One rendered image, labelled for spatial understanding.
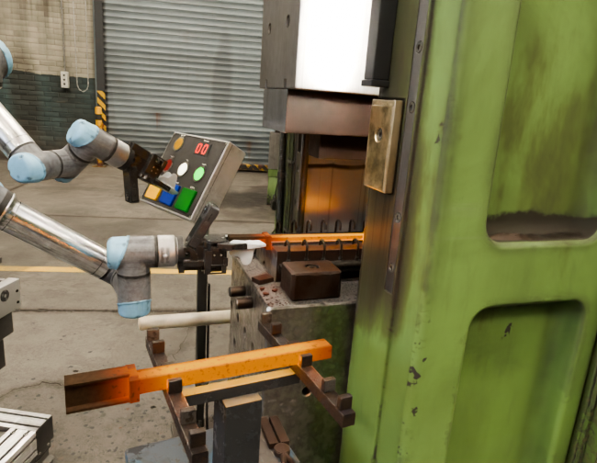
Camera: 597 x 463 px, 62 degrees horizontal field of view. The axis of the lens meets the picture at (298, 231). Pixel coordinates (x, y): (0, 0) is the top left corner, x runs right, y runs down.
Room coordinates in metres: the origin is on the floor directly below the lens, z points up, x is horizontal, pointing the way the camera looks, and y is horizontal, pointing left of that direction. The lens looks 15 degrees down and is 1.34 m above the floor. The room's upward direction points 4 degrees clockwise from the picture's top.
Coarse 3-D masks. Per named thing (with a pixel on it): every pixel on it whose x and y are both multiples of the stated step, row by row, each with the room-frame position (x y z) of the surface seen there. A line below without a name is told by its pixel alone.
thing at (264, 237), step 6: (228, 234) 1.17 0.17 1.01; (234, 234) 1.17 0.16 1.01; (240, 234) 1.17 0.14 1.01; (246, 234) 1.18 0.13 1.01; (252, 234) 1.18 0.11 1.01; (258, 234) 1.19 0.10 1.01; (264, 234) 1.19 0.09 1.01; (282, 234) 1.22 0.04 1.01; (288, 234) 1.22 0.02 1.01; (294, 234) 1.22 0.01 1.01; (300, 234) 1.23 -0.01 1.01; (306, 234) 1.23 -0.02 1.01; (312, 234) 1.24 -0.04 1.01; (318, 234) 1.24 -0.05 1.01; (324, 234) 1.25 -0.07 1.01; (330, 234) 1.25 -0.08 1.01; (336, 234) 1.25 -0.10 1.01; (342, 234) 1.26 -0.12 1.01; (348, 234) 1.26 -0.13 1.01; (354, 234) 1.27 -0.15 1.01; (360, 234) 1.27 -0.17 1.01; (228, 240) 1.16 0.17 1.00; (240, 240) 1.16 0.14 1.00; (246, 240) 1.17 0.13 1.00; (252, 240) 1.17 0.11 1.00; (264, 240) 1.18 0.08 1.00; (270, 240) 1.17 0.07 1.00; (276, 240) 1.18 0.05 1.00; (282, 240) 1.19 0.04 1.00; (288, 240) 1.19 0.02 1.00; (294, 240) 1.20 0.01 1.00; (300, 240) 1.20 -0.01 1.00; (312, 240) 1.22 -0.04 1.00; (318, 240) 1.22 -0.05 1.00; (270, 246) 1.17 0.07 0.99
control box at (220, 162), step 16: (192, 144) 1.70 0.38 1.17; (208, 144) 1.64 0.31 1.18; (224, 144) 1.59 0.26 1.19; (176, 160) 1.71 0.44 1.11; (192, 160) 1.65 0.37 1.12; (208, 160) 1.60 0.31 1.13; (224, 160) 1.57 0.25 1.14; (240, 160) 1.61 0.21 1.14; (192, 176) 1.60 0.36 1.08; (208, 176) 1.55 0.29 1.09; (224, 176) 1.57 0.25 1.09; (144, 192) 1.73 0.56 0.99; (208, 192) 1.53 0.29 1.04; (224, 192) 1.57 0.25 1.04; (160, 208) 1.62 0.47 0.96; (192, 208) 1.51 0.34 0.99
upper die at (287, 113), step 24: (264, 96) 1.30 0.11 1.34; (288, 96) 1.12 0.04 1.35; (312, 96) 1.14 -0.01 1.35; (336, 96) 1.16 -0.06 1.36; (360, 96) 1.18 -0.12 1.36; (264, 120) 1.29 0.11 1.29; (288, 120) 1.12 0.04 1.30; (312, 120) 1.14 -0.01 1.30; (336, 120) 1.16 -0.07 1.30; (360, 120) 1.18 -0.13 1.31
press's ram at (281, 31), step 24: (264, 0) 1.35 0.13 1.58; (288, 0) 1.15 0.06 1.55; (312, 0) 1.08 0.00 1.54; (336, 0) 1.10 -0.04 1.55; (360, 0) 1.12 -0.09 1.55; (264, 24) 1.34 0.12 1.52; (288, 24) 1.15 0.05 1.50; (312, 24) 1.08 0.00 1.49; (336, 24) 1.10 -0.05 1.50; (360, 24) 1.12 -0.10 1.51; (264, 48) 1.33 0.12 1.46; (288, 48) 1.13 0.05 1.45; (312, 48) 1.08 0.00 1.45; (336, 48) 1.10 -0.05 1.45; (360, 48) 1.12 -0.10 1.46; (264, 72) 1.32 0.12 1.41; (288, 72) 1.12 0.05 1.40; (312, 72) 1.09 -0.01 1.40; (336, 72) 1.10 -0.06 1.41; (360, 72) 1.12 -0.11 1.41
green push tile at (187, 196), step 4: (184, 188) 1.58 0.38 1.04; (188, 188) 1.57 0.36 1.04; (184, 192) 1.57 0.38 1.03; (188, 192) 1.55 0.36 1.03; (192, 192) 1.54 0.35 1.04; (196, 192) 1.54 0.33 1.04; (180, 196) 1.57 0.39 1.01; (184, 196) 1.56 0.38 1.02; (188, 196) 1.54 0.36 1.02; (192, 196) 1.53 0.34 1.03; (180, 200) 1.56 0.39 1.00; (184, 200) 1.55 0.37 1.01; (188, 200) 1.53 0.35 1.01; (192, 200) 1.53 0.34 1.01; (176, 204) 1.56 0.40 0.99; (180, 204) 1.55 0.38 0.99; (184, 204) 1.54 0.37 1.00; (188, 204) 1.52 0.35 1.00; (176, 208) 1.55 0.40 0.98; (180, 208) 1.54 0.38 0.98; (184, 208) 1.52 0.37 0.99; (188, 208) 1.52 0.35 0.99
